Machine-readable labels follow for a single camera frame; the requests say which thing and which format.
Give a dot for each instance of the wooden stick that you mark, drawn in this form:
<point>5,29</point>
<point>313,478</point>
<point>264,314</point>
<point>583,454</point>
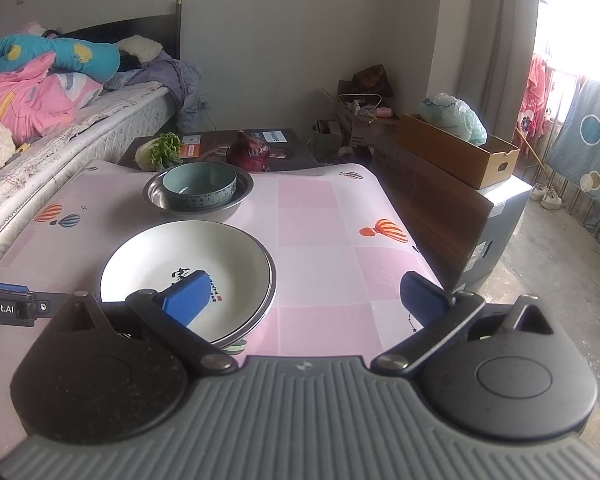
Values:
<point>532,155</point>

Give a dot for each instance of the pink flowered hanging garment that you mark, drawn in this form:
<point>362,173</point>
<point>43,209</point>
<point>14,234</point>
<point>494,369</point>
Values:
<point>535,95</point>

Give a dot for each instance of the blue quilt with yellow spots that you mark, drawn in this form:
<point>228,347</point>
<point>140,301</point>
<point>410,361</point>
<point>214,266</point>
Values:
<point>70,55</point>

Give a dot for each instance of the grey curtain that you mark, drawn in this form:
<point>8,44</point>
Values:
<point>505,35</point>

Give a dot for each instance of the wide steel basin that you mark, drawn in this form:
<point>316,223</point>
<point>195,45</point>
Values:
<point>269,280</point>

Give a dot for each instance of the dark brown bag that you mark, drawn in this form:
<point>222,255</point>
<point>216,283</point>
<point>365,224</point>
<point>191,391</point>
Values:
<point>372,80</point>

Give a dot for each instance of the purple-grey cloth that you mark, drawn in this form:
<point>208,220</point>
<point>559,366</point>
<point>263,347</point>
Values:
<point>170,80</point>

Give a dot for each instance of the green leafy cabbage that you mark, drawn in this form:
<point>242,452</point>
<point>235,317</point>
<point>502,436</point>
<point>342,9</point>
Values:
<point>157,152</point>

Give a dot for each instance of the white shoe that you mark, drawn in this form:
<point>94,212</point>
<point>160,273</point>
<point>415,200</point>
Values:
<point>551,201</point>
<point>538,192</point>

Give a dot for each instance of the pale green plastic bag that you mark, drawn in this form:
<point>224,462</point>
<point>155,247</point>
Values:
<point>455,117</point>

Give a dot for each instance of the dark wooden headboard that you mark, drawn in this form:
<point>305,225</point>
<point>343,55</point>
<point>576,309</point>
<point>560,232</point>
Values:
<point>145,25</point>

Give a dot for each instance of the brown wooden board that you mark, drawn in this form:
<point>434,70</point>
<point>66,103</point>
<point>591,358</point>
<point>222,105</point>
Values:
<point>430,210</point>

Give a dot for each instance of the long cardboard box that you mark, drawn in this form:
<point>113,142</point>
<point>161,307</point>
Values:
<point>450,152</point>

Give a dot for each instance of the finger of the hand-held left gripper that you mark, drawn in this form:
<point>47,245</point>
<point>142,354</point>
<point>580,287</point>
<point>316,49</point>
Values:
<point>5,287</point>

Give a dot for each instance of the cream fluffy pillow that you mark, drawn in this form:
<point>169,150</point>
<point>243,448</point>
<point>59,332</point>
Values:
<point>140,47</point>

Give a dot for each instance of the teal ceramic bowl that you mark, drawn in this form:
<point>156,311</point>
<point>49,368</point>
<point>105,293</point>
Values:
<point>200,190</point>

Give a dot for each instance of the grey box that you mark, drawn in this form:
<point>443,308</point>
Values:
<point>500,230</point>

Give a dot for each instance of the pink printed tablecloth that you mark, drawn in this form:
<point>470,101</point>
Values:
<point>315,225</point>

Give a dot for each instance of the metal drying rack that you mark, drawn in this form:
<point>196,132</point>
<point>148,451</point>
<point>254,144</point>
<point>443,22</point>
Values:
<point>597,220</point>

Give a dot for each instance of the blue printed hanging sheet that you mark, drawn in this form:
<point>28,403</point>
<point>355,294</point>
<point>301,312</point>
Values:
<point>587,135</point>

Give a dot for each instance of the dark red vegetable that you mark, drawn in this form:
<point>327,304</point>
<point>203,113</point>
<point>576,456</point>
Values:
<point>249,152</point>

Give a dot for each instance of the open cardboard box with clutter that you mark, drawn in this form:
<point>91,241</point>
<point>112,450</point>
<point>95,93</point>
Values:
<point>362,122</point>

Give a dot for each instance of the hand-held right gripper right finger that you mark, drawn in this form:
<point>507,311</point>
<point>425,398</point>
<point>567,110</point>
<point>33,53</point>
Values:
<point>420,297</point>

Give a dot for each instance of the small green box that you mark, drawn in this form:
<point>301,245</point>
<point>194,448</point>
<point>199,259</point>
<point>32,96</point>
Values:
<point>327,137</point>

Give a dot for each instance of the white printed ceramic plate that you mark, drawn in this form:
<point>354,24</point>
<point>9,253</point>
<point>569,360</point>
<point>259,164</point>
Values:
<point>145,265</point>

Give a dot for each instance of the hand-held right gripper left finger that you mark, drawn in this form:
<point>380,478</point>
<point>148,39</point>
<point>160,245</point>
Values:
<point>187,297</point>

